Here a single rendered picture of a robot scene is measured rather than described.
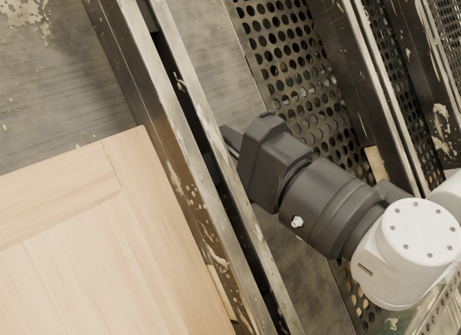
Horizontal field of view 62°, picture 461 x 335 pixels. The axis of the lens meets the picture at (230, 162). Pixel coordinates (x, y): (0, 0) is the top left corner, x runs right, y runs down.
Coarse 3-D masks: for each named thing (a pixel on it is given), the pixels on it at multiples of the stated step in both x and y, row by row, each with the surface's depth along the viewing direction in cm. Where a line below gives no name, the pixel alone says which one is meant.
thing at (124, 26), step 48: (96, 0) 42; (144, 0) 42; (144, 48) 41; (144, 96) 43; (192, 96) 43; (192, 144) 42; (192, 192) 43; (240, 192) 45; (240, 240) 47; (240, 288) 44
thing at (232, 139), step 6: (222, 126) 49; (222, 132) 48; (228, 132) 48; (234, 132) 49; (228, 138) 47; (234, 138) 48; (240, 138) 48; (228, 144) 47; (234, 144) 47; (240, 144) 47; (234, 150) 47
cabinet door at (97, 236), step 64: (0, 192) 35; (64, 192) 38; (128, 192) 42; (0, 256) 34; (64, 256) 38; (128, 256) 42; (192, 256) 46; (0, 320) 34; (64, 320) 37; (128, 320) 40; (192, 320) 45
